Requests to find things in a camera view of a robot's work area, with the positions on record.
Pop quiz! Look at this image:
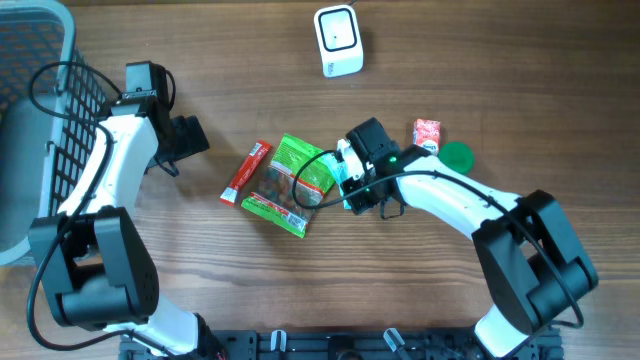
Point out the red small carton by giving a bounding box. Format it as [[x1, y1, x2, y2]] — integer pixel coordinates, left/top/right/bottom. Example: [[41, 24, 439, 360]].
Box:
[[413, 118, 441, 155]]

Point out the red stick sachet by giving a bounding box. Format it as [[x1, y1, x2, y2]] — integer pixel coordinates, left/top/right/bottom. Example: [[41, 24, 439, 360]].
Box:
[[219, 140, 272, 206]]

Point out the green candy bag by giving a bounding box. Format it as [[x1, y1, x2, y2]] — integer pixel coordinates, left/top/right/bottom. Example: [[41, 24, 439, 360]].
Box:
[[241, 134, 335, 238]]

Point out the mint wet wipes packet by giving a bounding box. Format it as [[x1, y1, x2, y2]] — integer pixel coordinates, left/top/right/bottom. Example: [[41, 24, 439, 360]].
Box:
[[322, 153, 347, 196]]

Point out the green-lidded jar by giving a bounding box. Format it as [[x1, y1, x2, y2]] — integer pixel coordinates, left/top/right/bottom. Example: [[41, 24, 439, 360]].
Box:
[[438, 142, 475, 175]]

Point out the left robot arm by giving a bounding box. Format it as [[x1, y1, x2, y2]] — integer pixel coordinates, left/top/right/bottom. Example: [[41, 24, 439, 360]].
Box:
[[26, 61, 219, 359]]

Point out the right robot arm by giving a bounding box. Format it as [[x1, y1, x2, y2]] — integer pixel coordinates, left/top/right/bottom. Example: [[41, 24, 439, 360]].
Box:
[[337, 118, 598, 358]]

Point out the white barcode scanner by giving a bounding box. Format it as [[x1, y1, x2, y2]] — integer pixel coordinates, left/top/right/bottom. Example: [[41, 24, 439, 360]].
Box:
[[314, 4, 364, 78]]

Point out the grey plastic mesh basket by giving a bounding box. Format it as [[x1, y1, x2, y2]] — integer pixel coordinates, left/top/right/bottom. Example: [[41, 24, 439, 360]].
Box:
[[1, 1, 107, 266]]

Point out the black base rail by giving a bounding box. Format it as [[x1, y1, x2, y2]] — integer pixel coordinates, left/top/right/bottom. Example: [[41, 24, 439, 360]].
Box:
[[118, 327, 564, 360]]

